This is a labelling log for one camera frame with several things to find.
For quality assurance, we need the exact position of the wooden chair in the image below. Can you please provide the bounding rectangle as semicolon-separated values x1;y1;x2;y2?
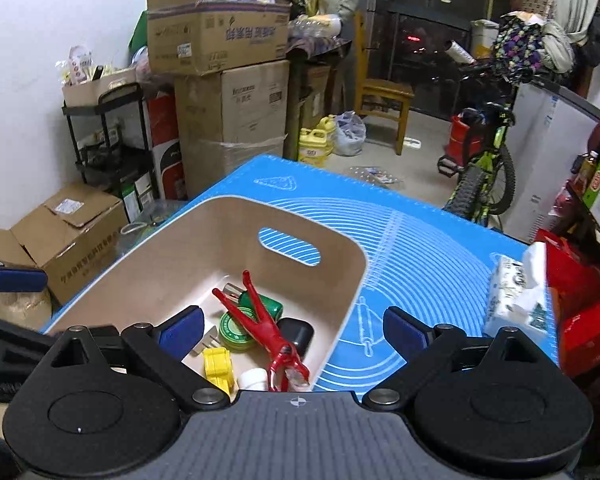
354;10;415;156

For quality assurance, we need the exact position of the tall printed cardboard box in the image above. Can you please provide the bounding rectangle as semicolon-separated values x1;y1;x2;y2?
174;60;291;145

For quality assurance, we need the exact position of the colourful floral bag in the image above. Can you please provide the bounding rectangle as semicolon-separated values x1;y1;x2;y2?
492;12;549;82

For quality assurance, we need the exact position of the red gift box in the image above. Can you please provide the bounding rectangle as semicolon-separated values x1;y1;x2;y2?
535;230;600;377

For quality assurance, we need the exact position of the black earbuds case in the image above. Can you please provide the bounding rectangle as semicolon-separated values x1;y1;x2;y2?
277;317;314;357

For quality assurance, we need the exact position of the dark green cylinder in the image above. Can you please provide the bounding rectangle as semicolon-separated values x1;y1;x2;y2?
237;294;284;322

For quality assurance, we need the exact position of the cream plastic bin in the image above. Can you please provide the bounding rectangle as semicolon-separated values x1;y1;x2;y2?
44;195;368;393

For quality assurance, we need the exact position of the yellow oil jug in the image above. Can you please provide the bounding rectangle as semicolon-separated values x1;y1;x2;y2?
298;127;329;169
319;115;337;149

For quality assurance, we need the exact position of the patterned tissue pack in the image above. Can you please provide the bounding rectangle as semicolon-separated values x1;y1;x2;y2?
482;242;551;337

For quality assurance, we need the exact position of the round green tin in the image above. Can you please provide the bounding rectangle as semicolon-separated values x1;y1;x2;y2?
219;310;259;352

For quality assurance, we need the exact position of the clear container with green base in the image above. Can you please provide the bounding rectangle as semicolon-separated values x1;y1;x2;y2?
122;199;190;241

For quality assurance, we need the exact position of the black utility cart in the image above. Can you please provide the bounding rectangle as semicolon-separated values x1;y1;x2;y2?
62;82;153;211

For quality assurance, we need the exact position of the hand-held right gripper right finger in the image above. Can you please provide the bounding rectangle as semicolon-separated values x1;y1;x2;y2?
382;305;557;411

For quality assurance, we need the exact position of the white appliance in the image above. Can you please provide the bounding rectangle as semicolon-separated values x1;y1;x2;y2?
502;82;600;244

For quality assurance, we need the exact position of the yellow plastic toy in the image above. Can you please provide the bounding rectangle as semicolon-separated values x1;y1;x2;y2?
202;347;237;396

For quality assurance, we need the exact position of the cardboard tray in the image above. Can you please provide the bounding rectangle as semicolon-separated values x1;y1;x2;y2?
62;67;139;109

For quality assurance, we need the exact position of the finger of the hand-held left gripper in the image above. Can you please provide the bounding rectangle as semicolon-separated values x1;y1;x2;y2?
0;260;49;294

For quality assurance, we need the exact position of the plastic wrapped cardboard box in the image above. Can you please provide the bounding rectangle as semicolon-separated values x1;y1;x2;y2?
180;135;287;202

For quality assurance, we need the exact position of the clear plastic bag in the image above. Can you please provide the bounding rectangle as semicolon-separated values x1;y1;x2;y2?
332;110;367;157

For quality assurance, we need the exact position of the white bottle cap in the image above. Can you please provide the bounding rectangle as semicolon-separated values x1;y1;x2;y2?
237;367;269;392

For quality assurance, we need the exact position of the open cardboard box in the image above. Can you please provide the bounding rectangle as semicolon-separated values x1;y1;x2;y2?
0;182;131;306

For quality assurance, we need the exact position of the green and black bicycle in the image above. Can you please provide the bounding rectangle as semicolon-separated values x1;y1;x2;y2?
437;55;536;227

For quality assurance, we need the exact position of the red pliers tool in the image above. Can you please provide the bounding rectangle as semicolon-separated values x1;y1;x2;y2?
211;270;311;393

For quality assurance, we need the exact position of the white snack packet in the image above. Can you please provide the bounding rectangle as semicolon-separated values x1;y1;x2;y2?
67;45;94;86

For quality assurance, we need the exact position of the cardboard box full of packets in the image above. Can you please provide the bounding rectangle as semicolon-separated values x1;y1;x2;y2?
146;0;292;77

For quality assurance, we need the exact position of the red and black appliance box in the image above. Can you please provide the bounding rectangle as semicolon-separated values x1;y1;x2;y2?
147;92;187;202

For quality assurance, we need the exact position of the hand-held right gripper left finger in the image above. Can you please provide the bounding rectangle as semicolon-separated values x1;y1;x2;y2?
49;305;231;411

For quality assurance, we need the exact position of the blue silicone mat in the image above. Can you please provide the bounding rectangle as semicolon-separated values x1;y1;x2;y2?
40;154;561;393

